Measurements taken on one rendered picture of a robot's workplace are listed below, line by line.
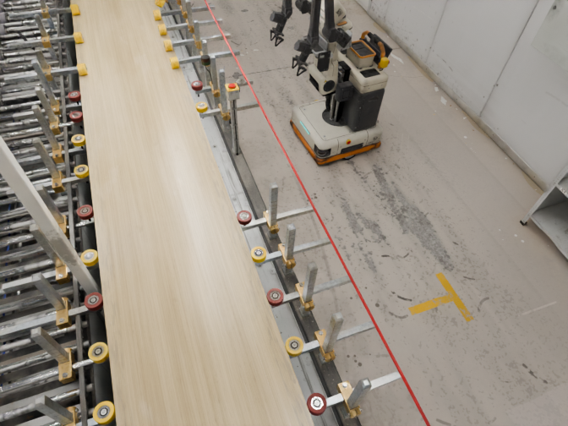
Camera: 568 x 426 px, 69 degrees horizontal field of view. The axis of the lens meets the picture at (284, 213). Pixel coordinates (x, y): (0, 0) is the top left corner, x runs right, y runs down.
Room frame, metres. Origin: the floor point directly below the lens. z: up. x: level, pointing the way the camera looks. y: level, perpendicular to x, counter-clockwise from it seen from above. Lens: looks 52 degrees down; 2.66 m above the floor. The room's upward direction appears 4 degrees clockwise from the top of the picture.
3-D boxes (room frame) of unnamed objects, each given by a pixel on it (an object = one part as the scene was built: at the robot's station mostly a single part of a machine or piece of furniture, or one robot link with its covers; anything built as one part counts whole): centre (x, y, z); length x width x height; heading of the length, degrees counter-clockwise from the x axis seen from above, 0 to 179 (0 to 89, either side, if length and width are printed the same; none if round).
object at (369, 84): (3.09, -0.51, 0.59); 0.55 x 0.34 x 0.83; 27
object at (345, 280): (0.97, -0.17, 0.83); 0.43 x 0.03 x 0.04; 113
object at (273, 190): (1.37, 0.06, 0.91); 0.04 x 0.04 x 0.48; 23
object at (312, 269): (0.91, -0.14, 0.92); 0.04 x 0.04 x 0.48; 23
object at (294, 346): (0.66, -0.08, 0.85); 0.08 x 0.08 x 0.11
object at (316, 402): (0.43, -0.18, 0.85); 0.08 x 0.08 x 0.11
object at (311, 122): (3.05, -0.43, 0.16); 0.67 x 0.64 x 0.25; 117
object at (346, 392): (0.48, -0.33, 0.83); 0.14 x 0.06 x 0.05; 23
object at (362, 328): (0.74, -0.26, 0.81); 0.43 x 0.03 x 0.04; 113
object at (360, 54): (3.10, -0.53, 0.87); 0.23 x 0.15 x 0.11; 27
